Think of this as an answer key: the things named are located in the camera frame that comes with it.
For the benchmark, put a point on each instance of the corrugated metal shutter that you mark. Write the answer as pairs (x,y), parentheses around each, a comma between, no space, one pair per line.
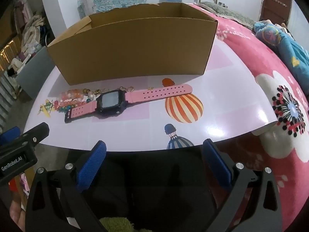
(6,91)

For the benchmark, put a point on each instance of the pile of clothes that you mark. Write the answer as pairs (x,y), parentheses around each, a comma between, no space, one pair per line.
(31,29)

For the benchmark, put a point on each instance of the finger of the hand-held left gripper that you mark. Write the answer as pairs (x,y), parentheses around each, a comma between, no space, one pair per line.
(9,135)
(36,133)

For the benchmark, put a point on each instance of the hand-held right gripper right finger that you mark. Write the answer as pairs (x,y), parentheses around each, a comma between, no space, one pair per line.
(214,162)

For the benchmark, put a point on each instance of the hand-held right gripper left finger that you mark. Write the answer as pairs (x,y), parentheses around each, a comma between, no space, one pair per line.
(93,164)

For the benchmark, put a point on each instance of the pale green fuzzy garment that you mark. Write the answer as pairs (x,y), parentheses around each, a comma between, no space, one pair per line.
(115,224)

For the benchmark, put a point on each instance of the person's dark trousers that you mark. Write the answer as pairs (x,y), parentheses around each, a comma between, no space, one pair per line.
(149,183)

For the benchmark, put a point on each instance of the person's left hand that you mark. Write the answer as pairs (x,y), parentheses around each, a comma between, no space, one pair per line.
(19,212)

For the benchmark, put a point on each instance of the blue printed blanket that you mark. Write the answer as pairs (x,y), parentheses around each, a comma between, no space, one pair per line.
(284,46)

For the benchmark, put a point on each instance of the pink floral blanket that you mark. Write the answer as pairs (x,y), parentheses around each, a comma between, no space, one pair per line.
(241,53)

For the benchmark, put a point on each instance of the grey cabinet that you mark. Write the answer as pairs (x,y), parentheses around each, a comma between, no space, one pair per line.
(33,72)

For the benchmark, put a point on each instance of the brown wooden door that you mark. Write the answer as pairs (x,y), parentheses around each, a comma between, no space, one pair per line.
(275,2)

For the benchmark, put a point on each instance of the grey-green blanket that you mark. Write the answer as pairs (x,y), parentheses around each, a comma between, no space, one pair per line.
(229,13)

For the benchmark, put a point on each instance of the brown cardboard box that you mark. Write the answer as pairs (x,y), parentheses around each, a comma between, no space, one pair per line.
(132,53)

